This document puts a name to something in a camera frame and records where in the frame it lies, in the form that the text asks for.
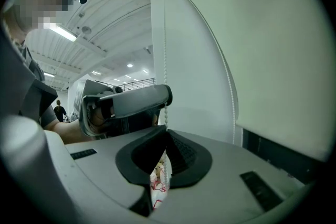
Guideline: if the black mezzanine railing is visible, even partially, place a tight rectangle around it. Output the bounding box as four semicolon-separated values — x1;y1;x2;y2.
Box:
115;77;157;91

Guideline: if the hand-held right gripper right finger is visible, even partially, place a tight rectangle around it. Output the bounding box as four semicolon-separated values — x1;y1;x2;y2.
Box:
154;129;313;224

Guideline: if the white roller window blind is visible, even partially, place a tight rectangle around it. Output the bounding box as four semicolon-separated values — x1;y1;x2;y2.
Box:
160;0;334;163

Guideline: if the black chest-mounted display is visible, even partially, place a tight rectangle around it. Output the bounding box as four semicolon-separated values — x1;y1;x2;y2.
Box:
19;78;58;124

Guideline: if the person's left forearm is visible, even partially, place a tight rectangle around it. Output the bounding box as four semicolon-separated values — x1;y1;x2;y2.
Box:
43;120;91;145

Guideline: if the person's left hand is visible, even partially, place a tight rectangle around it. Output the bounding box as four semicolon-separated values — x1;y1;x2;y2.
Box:
90;105;116;128

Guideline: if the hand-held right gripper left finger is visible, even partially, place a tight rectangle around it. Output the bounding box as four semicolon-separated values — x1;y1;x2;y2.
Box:
65;125;170;224

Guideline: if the person's head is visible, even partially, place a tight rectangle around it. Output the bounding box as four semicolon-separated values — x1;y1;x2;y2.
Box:
1;0;76;42

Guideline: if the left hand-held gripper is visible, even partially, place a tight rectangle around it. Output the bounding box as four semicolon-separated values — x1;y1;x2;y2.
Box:
68;79;173;140

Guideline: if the fluorescent ceiling tube light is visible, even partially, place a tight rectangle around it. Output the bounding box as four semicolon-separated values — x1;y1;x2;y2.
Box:
43;22;78;42

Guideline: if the person's grey shirt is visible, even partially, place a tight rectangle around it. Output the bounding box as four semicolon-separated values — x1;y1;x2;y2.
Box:
20;39;59;130

